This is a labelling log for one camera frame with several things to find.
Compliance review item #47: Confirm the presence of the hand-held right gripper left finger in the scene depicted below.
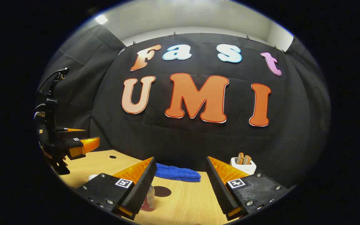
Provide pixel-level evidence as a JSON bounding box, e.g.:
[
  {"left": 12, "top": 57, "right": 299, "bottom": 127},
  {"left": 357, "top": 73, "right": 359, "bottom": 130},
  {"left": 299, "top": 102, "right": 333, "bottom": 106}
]
[{"left": 74, "top": 156, "right": 158, "bottom": 221}]

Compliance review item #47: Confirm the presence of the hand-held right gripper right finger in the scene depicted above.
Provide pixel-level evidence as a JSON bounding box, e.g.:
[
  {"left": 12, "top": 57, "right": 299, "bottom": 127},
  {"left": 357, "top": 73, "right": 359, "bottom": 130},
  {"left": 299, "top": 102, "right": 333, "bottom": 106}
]
[{"left": 206, "top": 156, "right": 293, "bottom": 222}]

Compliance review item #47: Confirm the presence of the silver water bottle pink label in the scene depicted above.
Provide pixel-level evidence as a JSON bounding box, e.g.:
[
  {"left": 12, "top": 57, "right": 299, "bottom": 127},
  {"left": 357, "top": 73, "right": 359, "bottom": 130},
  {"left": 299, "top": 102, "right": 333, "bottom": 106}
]
[{"left": 140, "top": 184, "right": 156, "bottom": 212}]

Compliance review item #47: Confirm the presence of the dark round coaster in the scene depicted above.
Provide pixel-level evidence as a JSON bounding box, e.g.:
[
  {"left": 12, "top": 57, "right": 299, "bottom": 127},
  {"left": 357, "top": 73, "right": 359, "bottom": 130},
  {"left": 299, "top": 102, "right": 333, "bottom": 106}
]
[{"left": 153, "top": 186, "right": 172, "bottom": 198}]

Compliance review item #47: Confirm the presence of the white toaster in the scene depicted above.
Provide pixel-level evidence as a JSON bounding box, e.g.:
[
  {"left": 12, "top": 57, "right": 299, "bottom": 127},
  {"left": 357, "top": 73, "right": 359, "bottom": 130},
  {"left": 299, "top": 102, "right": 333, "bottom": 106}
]
[{"left": 230, "top": 157, "right": 257, "bottom": 175}]

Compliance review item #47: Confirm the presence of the blue towel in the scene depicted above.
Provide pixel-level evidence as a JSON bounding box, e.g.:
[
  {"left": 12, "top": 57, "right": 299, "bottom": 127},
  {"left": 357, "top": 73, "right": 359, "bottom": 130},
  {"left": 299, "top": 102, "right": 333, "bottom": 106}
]
[{"left": 154, "top": 162, "right": 201, "bottom": 183}]

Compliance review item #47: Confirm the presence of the black backdrop cloth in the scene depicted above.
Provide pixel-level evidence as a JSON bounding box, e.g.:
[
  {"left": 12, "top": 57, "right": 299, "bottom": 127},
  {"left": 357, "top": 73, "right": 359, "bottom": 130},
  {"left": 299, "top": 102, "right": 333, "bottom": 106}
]
[{"left": 38, "top": 25, "right": 330, "bottom": 188}]

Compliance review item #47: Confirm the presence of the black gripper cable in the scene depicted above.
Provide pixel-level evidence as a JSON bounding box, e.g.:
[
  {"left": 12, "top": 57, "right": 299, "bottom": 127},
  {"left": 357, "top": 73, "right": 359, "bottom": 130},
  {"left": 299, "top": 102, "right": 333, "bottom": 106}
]
[{"left": 37, "top": 68, "right": 65, "bottom": 93}]

